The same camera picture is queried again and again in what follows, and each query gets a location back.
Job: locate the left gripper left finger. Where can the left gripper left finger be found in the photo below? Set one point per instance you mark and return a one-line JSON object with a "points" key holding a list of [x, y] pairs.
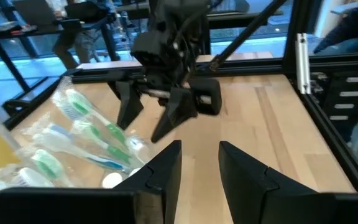
{"points": [[160, 180]]}

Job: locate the black desk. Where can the black desk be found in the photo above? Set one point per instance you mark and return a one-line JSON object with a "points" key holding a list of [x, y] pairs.
{"points": [[42, 29]]}

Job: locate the dark drawer cabinet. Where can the dark drawer cabinet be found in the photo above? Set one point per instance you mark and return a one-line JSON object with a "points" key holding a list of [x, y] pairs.
{"points": [[328, 102]]}

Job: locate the clear acrylic organizer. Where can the clear acrylic organizer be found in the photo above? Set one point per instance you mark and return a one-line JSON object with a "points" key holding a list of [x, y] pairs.
{"points": [[137, 146]]}

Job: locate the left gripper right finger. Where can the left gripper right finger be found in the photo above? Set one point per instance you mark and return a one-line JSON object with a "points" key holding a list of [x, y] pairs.
{"points": [[247, 186]]}

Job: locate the person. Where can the person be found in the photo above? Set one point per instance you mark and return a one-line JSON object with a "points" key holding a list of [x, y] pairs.
{"points": [[346, 28], [73, 46]]}

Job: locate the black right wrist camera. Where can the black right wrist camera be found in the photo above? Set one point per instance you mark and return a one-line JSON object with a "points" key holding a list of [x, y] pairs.
{"points": [[149, 49]]}

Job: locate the black aluminium table frame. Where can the black aluminium table frame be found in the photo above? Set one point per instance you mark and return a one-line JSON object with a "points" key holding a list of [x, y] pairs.
{"points": [[259, 67]]}

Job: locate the silver corner bracket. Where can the silver corner bracket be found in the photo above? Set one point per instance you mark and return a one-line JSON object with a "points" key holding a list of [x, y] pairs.
{"points": [[303, 62]]}

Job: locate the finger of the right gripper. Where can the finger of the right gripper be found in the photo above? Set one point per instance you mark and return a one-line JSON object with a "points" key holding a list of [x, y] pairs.
{"points": [[177, 109], [129, 105]]}

